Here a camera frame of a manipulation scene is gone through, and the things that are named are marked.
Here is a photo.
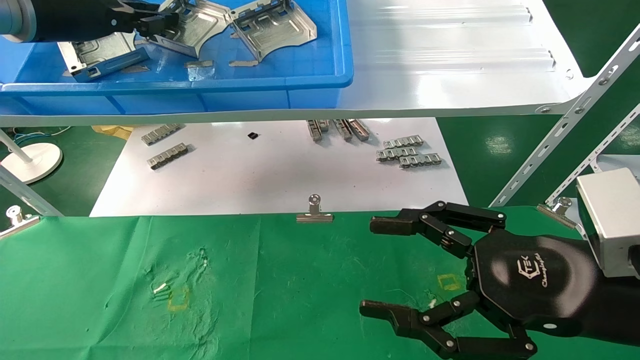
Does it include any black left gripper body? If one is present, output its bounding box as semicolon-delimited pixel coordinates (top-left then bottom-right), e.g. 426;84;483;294
32;0;135;43

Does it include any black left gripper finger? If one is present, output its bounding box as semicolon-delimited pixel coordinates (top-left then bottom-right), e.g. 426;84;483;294
131;14;179;38
117;0;166;16

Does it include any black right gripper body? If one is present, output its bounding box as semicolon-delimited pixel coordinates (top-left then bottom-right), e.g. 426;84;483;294
467;232;601;338

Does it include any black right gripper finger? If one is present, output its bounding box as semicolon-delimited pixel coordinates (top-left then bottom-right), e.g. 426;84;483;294
370;201;507;259
359;291;538;360

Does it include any silver sheet metal bracket part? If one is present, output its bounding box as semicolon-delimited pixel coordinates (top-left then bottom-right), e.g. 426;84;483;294
147;0;233;58
57;32;151;82
227;0;318;63

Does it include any silver metal link strip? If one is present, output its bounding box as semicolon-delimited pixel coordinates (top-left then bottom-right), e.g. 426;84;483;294
147;143;190;170
141;124;183;146
376;147;419;163
383;135;425;149
399;153;443;169

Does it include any silver binder clip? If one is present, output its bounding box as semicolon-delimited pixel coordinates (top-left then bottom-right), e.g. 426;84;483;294
296;194;334;224
0;205;41;240
537;197;584;230

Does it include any blue plastic bin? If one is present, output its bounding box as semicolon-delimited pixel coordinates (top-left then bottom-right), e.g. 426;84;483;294
0;0;354;117

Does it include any yellow paper scrap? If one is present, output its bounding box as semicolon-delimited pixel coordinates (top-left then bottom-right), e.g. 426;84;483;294
91;125;135;142

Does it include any green table cloth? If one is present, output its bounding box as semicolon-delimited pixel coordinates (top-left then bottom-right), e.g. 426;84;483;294
0;206;640;360

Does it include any white round fan base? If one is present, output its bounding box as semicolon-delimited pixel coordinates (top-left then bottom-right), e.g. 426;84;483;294
0;131;64;185

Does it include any white metal shelf rack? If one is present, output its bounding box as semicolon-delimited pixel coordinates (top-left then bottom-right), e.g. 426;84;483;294
0;0;640;218

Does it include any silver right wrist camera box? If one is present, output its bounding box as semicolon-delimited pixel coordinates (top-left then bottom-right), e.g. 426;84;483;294
576;167;640;278

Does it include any thin floor cable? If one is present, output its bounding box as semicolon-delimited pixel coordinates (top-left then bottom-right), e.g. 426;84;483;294
9;126;74;147

